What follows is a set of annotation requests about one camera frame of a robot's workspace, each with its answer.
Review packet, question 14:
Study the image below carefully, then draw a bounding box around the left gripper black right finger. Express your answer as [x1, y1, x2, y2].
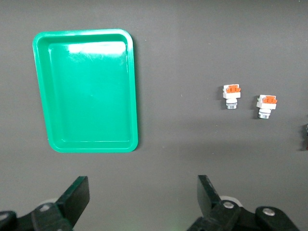
[187, 175, 242, 231]

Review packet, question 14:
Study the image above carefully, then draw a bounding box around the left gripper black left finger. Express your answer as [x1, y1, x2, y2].
[31, 176, 90, 231]

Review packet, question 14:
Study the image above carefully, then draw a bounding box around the green plastic tray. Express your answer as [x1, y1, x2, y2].
[32, 28, 139, 153]

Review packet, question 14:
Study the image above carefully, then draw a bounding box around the white push button orange block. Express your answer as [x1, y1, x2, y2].
[256, 94, 278, 120]
[221, 84, 242, 110]

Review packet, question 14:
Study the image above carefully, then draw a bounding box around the red mushroom push button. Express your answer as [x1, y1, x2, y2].
[300, 122, 308, 152]

